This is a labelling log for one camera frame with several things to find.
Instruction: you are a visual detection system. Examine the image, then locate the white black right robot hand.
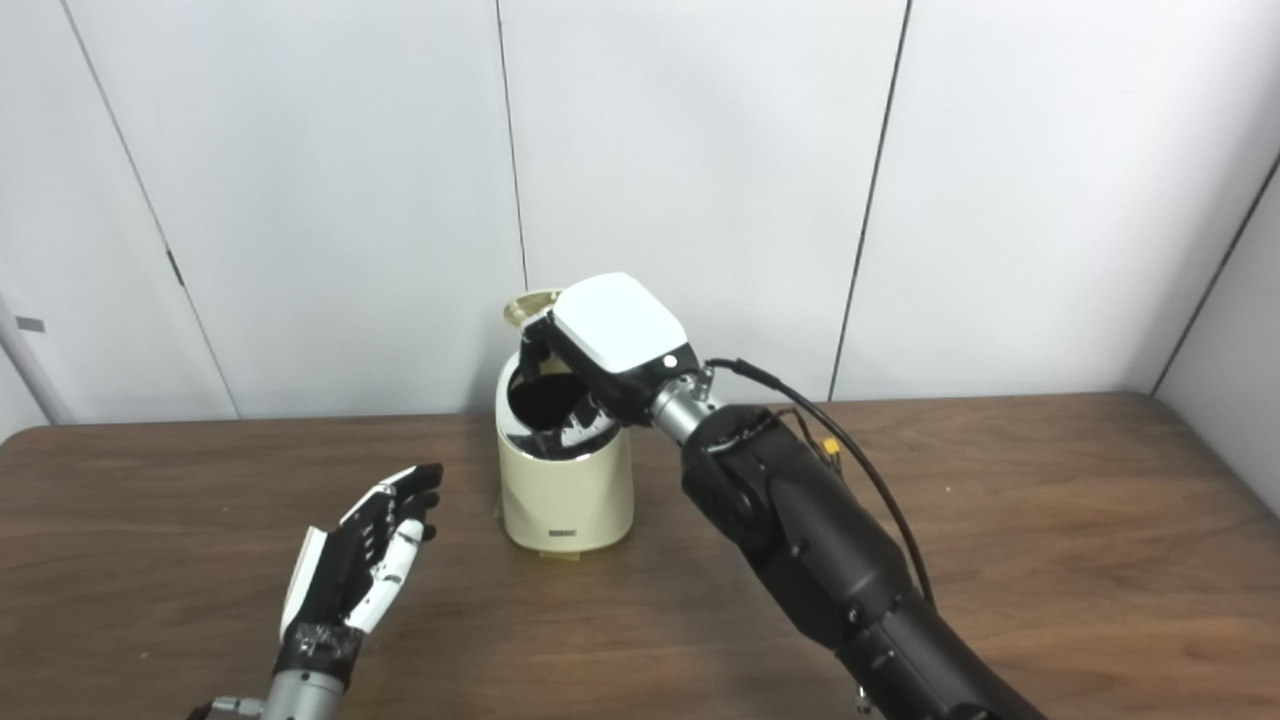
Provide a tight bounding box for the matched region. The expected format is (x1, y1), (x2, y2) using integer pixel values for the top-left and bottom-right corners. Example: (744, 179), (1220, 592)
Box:
(520, 272), (706, 446)

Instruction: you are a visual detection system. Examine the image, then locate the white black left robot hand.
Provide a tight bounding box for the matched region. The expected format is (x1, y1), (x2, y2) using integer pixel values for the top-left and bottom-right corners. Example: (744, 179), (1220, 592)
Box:
(275, 462), (444, 691)

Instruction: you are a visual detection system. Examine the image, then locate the round cream bin lid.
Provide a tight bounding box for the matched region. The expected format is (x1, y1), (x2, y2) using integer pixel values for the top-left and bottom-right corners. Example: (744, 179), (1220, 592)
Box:
(503, 290), (563, 326)

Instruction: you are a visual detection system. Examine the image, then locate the cream-colored tabletop bin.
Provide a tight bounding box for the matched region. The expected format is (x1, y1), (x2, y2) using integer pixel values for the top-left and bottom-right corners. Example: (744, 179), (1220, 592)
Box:
(495, 340), (636, 554)

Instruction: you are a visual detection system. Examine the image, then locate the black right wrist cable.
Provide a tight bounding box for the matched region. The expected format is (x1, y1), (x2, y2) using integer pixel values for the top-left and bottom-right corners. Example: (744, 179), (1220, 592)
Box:
(705, 358), (936, 606)

